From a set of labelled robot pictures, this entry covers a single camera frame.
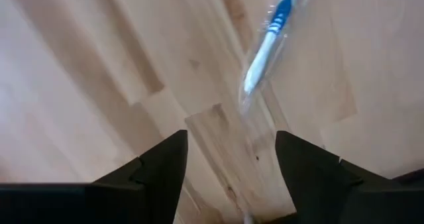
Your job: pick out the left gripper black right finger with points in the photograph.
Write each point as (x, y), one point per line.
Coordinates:
(318, 184)

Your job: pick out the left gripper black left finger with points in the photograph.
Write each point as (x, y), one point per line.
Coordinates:
(155, 184)

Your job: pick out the blue toothbrush in clear wrapper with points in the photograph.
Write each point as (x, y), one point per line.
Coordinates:
(261, 58)

